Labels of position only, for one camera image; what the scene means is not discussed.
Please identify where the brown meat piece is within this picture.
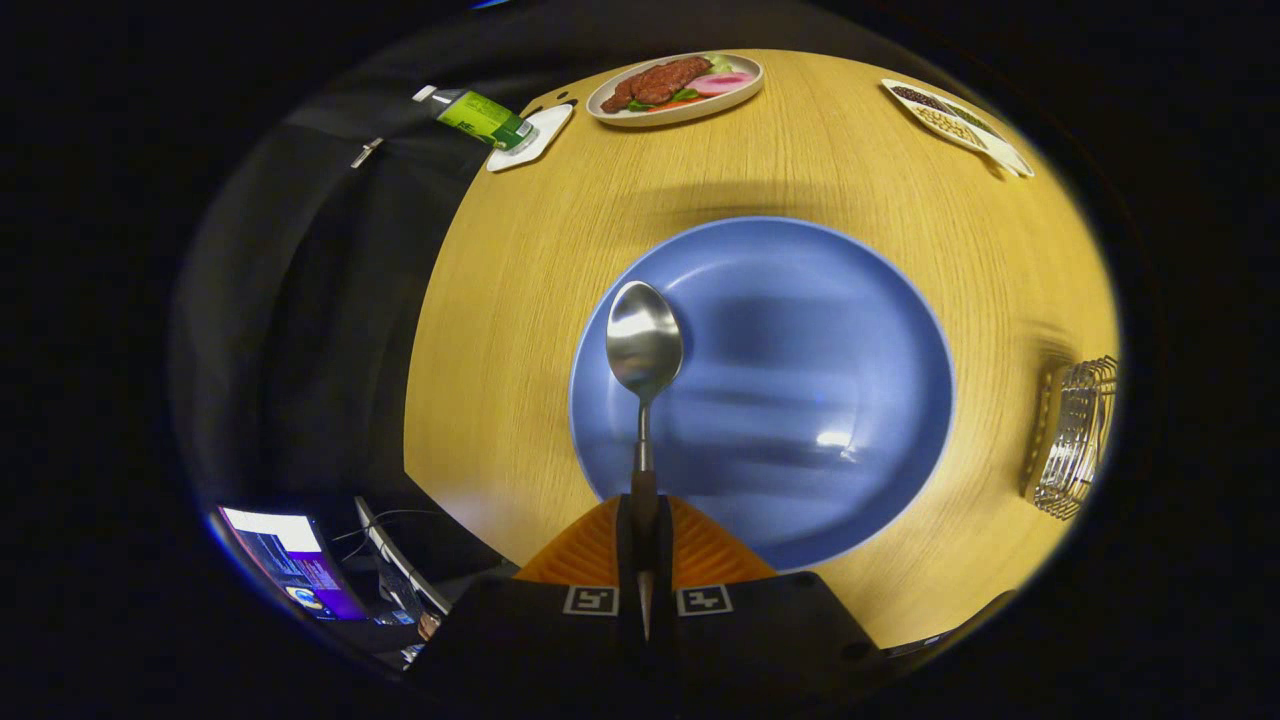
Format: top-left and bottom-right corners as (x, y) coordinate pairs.
(600, 56), (713, 113)

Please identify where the thin monitor seen edgewise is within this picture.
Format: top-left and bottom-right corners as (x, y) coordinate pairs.
(353, 495), (453, 616)

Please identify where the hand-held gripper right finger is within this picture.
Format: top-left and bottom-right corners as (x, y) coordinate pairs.
(646, 494), (889, 706)

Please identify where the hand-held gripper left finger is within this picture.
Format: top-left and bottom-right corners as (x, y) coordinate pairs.
(405, 494), (643, 706)

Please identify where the metal wire basket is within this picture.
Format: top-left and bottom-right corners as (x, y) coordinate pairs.
(1022, 355), (1119, 522)

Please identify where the white square coaster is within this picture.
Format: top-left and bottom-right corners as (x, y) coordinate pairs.
(486, 102), (576, 174)

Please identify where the blue plate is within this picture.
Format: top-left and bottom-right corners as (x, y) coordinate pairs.
(568, 216), (956, 573)

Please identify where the pink ham slice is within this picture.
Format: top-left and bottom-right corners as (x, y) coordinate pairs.
(686, 70), (758, 98)

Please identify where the green label plastic bottle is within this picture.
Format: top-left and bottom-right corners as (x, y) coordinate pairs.
(413, 85), (538, 153)

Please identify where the metal spoon wooden handle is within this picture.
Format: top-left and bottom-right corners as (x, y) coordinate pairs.
(606, 280), (685, 643)

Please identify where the black backdrop cloth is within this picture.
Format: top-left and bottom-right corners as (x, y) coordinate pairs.
(170, 30), (601, 521)

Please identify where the lit computer monitor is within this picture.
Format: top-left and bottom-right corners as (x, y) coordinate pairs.
(215, 506), (371, 623)

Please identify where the beige food plate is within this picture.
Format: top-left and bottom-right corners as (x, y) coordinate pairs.
(586, 52), (766, 128)

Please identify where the white divided bean dish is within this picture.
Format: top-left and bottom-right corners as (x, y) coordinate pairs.
(880, 78), (1036, 179)

